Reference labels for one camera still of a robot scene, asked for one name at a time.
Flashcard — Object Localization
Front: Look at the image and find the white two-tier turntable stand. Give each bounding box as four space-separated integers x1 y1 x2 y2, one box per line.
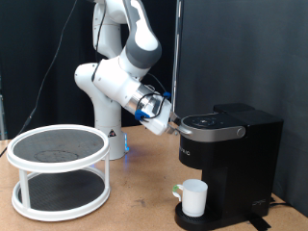
6 124 112 222

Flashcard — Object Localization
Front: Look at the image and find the black tape strip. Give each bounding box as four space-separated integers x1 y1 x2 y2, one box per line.
246 216 272 231

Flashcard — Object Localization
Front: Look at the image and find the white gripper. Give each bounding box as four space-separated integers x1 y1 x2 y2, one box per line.
138 91 183 137

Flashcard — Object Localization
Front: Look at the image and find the silver vertical metal pole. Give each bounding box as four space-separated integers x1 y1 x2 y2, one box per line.
169 0 185 123

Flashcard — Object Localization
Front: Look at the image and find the long black robot cable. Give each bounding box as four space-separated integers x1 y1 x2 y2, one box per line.
0 0 172 157

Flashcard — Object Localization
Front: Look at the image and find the black coffee machine power cord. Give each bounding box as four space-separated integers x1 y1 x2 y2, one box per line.
269 196 294 208

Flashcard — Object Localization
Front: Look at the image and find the black backdrop curtain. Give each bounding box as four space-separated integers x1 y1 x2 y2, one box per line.
0 0 178 140

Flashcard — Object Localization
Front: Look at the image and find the grey backdrop panel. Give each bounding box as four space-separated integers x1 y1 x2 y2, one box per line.
174 0 308 218

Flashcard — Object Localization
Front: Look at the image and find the white mug with green tape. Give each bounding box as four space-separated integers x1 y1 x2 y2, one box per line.
171 178 209 218

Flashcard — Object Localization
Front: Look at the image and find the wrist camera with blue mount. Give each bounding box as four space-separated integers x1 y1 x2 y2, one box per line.
134 109 150 121

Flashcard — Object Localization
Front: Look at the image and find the black Keurig coffee machine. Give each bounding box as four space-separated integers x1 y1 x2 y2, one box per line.
174 102 285 231

